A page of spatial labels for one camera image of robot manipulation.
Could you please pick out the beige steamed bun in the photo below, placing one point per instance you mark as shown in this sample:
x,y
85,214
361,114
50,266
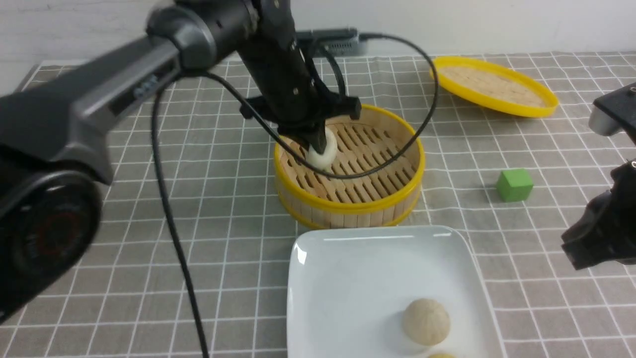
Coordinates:
x,y
426,322

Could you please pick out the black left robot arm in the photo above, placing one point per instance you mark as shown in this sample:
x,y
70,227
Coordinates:
x,y
54,151

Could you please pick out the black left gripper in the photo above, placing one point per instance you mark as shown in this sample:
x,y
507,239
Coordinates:
x,y
301,87

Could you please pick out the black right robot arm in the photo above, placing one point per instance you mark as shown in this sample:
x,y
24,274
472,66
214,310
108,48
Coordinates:
x,y
606,230

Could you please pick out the grey checked tablecloth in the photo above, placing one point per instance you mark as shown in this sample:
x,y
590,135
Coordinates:
x,y
126,297

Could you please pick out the steamed bun at plate edge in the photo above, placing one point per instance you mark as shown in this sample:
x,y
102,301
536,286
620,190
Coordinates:
x,y
441,355

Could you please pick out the green cube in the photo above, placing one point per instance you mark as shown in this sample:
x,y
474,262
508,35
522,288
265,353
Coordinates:
x,y
514,185

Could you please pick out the white square plate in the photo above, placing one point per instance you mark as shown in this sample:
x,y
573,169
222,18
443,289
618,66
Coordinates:
x,y
348,290

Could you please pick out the bamboo steamer basket yellow rim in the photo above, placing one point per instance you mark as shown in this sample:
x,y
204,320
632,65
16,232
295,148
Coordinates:
x,y
384,198

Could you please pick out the bamboo steamer lid yellow rim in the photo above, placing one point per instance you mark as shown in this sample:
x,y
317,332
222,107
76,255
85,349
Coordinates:
x,y
494,87

